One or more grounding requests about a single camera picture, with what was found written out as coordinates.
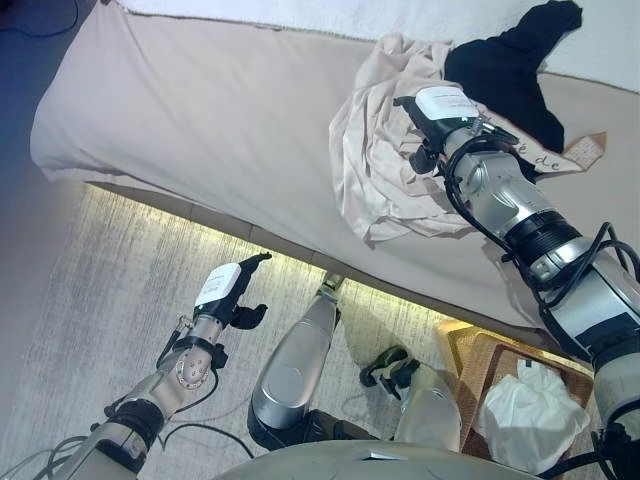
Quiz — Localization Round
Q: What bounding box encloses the dark robot right foot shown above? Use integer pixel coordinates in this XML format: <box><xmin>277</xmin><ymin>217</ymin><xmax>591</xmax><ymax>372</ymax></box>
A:
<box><xmin>359</xmin><ymin>347</ymin><xmax>421</xmax><ymax>401</ymax></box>

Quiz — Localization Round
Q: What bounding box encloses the silver robot left leg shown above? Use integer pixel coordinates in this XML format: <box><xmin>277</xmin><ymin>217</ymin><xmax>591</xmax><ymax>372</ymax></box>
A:
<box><xmin>247</xmin><ymin>289</ymin><xmax>344</xmax><ymax>451</ymax></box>

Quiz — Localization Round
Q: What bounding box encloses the dark robot foot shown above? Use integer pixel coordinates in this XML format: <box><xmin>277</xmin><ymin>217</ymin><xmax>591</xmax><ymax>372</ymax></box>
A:
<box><xmin>359</xmin><ymin>347</ymin><xmax>421</xmax><ymax>401</ymax></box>
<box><xmin>319</xmin><ymin>272</ymin><xmax>346</xmax><ymax>297</ymax></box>

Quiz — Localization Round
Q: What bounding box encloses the bed with beige cover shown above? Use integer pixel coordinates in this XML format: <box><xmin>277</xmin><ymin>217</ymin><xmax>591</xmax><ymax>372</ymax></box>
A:
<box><xmin>29</xmin><ymin>0</ymin><xmax>640</xmax><ymax>346</ymax></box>

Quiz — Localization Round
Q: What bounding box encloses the grey striped rug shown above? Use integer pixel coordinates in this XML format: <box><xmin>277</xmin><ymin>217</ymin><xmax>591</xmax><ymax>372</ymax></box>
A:
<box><xmin>0</xmin><ymin>182</ymin><xmax>640</xmax><ymax>480</ymax></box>

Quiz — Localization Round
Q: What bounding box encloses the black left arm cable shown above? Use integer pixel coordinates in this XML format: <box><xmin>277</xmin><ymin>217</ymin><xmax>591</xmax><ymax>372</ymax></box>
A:
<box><xmin>157</xmin><ymin>314</ymin><xmax>221</xmax><ymax>416</ymax></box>

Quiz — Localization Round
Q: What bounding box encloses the woven wicker basket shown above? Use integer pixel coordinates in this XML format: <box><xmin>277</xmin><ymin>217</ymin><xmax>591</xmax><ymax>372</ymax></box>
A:
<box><xmin>434</xmin><ymin>319</ymin><xmax>609</xmax><ymax>471</ymax></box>

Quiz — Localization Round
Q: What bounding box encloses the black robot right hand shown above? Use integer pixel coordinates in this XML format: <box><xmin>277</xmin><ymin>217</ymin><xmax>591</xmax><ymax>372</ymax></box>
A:
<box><xmin>393</xmin><ymin>85</ymin><xmax>489</xmax><ymax>176</ymax></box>

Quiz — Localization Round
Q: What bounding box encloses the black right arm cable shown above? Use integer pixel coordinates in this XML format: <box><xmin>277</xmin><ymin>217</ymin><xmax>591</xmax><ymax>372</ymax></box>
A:
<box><xmin>442</xmin><ymin>154</ymin><xmax>640</xmax><ymax>351</ymax></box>

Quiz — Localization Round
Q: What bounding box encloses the black garment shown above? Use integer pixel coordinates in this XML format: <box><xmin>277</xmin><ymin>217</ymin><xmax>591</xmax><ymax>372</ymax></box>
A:
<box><xmin>443</xmin><ymin>0</ymin><xmax>584</xmax><ymax>154</ymax></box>

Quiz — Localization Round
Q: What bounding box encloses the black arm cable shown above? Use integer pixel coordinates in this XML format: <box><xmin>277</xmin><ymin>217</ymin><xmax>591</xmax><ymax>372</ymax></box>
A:
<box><xmin>442</xmin><ymin>154</ymin><xmax>640</xmax><ymax>351</ymax></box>
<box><xmin>157</xmin><ymin>314</ymin><xmax>221</xmax><ymax>416</ymax></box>

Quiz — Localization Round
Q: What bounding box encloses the silver robot right leg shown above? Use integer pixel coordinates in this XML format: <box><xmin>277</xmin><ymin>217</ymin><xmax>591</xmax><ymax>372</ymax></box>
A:
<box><xmin>394</xmin><ymin>367</ymin><xmax>464</xmax><ymax>454</ymax></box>

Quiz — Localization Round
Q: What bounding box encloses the black floor cable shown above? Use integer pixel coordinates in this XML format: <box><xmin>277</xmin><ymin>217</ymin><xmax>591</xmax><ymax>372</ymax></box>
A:
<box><xmin>0</xmin><ymin>0</ymin><xmax>81</xmax><ymax>37</ymax></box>

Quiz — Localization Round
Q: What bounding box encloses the thin floor cable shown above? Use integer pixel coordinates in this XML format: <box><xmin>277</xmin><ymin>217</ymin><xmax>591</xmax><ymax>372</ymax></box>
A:
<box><xmin>159</xmin><ymin>422</ymin><xmax>256</xmax><ymax>459</ymax></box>

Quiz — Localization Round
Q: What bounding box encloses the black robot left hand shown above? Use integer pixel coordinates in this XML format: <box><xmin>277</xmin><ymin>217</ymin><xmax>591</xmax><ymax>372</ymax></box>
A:
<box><xmin>193</xmin><ymin>253</ymin><xmax>274</xmax><ymax>331</ymax></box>

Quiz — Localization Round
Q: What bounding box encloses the white textured bed runner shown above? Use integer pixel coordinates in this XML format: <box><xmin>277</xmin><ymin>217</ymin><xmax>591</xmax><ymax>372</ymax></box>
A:
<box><xmin>119</xmin><ymin>0</ymin><xmax>640</xmax><ymax>96</ymax></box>

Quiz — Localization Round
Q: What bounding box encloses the beige garment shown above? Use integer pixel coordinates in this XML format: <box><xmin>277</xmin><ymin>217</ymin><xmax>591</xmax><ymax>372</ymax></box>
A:
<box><xmin>328</xmin><ymin>32</ymin><xmax>609</xmax><ymax>251</ymax></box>

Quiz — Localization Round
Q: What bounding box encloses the silver robot leg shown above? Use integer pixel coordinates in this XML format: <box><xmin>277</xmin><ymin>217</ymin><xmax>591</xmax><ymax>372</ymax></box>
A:
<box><xmin>247</xmin><ymin>289</ymin><xmax>344</xmax><ymax>451</ymax></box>
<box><xmin>394</xmin><ymin>367</ymin><xmax>464</xmax><ymax>454</ymax></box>

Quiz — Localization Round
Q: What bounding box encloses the white garment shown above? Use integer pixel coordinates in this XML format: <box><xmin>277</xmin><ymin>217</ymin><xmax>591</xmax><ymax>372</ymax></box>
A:
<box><xmin>477</xmin><ymin>357</ymin><xmax>591</xmax><ymax>461</ymax></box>

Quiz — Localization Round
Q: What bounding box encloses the dark robot left foot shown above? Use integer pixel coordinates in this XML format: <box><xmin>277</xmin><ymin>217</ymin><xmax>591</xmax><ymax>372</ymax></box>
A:
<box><xmin>319</xmin><ymin>272</ymin><xmax>346</xmax><ymax>297</ymax></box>

